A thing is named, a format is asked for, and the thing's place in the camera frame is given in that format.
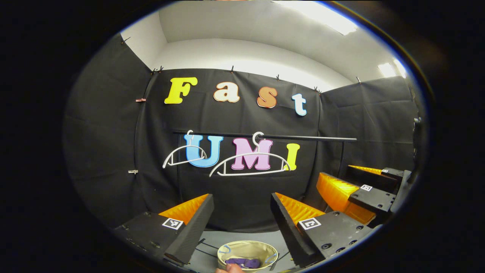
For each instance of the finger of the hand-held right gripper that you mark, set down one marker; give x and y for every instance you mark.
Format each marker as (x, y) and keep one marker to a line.
(373, 177)
(373, 199)

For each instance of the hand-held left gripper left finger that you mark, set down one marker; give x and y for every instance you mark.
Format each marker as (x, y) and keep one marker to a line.
(193, 227)

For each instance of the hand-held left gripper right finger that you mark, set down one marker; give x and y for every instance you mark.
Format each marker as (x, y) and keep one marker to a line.
(286, 227)

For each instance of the beige laundry hamper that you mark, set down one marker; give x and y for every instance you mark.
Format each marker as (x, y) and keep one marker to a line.
(246, 248)

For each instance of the purple shirt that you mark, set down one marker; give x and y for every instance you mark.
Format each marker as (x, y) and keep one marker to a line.
(242, 262)

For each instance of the large white clothes hanger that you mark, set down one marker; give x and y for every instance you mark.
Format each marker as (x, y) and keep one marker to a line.
(248, 154)

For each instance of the black clothes rack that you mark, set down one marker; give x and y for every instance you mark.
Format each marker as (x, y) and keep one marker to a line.
(310, 137)

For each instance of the small white clothes hanger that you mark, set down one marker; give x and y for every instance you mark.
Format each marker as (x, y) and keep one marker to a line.
(182, 148)

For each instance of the small ceiling light panel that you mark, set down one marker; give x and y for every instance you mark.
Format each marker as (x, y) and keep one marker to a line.
(390, 69)

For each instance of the black backdrop cloth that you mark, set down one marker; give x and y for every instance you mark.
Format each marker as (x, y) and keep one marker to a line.
(106, 151)

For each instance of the row of black backdrop clips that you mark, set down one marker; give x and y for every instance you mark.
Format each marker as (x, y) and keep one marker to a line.
(232, 69)

